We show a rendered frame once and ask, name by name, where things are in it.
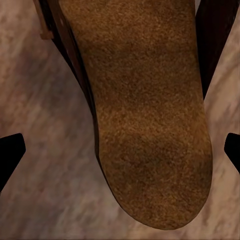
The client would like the sandal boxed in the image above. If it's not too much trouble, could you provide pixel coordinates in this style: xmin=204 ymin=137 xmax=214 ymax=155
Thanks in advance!
xmin=33 ymin=0 xmax=240 ymax=231

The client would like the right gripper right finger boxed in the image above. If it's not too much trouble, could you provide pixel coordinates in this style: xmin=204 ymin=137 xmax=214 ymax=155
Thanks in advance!
xmin=224 ymin=132 xmax=240 ymax=173

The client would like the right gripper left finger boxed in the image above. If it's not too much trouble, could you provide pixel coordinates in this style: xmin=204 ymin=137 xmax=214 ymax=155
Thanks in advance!
xmin=0 ymin=133 xmax=26 ymax=193

